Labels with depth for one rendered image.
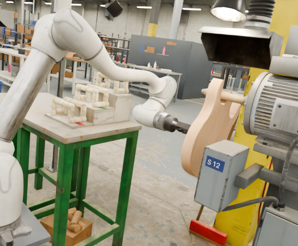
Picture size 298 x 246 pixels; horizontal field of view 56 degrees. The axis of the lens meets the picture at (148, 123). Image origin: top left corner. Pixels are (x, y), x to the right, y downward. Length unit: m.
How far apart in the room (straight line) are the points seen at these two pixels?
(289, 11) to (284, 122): 1.20
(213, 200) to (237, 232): 1.48
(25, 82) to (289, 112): 0.97
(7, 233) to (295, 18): 1.94
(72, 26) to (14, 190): 0.59
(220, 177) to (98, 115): 0.93
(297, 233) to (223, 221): 1.41
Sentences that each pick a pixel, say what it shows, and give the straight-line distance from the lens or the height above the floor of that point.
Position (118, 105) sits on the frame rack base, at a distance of 1.75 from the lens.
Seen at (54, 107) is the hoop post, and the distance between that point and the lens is 1.72.
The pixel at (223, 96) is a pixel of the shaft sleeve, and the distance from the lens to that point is 1.25.
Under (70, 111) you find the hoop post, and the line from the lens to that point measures 1.58.
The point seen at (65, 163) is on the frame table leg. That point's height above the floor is 0.80.
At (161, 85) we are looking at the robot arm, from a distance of 1.41.
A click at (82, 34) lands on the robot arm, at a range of 1.08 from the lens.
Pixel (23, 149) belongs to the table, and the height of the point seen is 0.71.
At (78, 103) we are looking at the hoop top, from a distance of 1.65.
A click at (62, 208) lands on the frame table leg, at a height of 0.54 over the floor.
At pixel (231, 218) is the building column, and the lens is 2.41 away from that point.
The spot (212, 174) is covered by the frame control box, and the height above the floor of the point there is 1.04.
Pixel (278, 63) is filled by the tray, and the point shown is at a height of 1.41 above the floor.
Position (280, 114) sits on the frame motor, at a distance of 1.05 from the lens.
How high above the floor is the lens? 1.38
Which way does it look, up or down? 14 degrees down
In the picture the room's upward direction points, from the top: 9 degrees clockwise
